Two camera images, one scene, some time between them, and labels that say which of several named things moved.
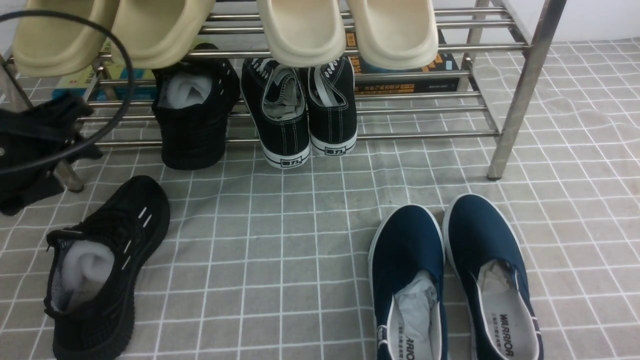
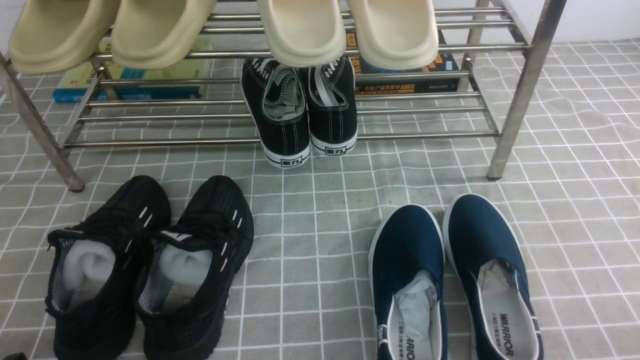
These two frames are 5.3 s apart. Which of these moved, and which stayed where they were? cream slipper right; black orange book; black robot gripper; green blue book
Moved: black robot gripper
Stayed: cream slipper right; black orange book; green blue book
